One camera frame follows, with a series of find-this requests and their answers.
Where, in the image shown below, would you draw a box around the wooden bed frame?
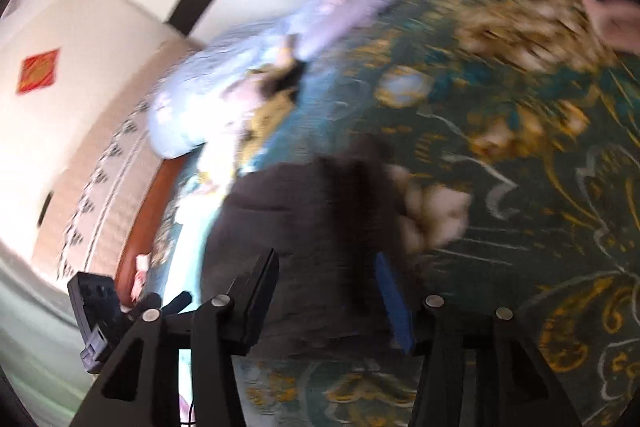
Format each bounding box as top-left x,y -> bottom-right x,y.
115,154 -> 190,308

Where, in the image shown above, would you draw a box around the red fu wall decoration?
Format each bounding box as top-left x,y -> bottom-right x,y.
16,49 -> 60,95

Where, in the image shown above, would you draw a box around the teal floral bed blanket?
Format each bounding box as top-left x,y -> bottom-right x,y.
139,0 -> 640,427

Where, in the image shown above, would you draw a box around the pink cloth at headboard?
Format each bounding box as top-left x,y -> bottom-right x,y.
130,255 -> 150,303

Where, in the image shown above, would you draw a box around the dark grey sweatpants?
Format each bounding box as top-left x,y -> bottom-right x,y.
200,134 -> 404,361

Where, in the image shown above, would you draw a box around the beige quilted headboard cover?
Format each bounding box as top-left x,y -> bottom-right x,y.
32,39 -> 198,287

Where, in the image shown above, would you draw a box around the pink folded blanket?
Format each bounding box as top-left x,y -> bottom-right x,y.
582,0 -> 639,55

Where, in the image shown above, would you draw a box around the light blue floral duvet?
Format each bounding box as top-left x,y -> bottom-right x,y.
148,0 -> 397,159

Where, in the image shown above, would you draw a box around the beige fluffy sweater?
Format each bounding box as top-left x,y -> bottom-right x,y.
198,34 -> 303,191

